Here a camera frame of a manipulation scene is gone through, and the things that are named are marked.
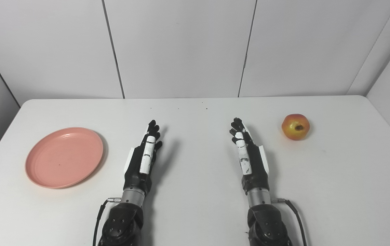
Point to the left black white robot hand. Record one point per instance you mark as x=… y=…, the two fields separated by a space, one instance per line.
x=136 y=172

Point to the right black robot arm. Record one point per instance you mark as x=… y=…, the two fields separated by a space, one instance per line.
x=266 y=225

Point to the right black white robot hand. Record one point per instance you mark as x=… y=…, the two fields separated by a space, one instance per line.
x=256 y=167

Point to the pink round plate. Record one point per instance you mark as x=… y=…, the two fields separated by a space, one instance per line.
x=64 y=158

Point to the red yellow apple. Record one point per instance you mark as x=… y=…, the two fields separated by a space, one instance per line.
x=295 y=127

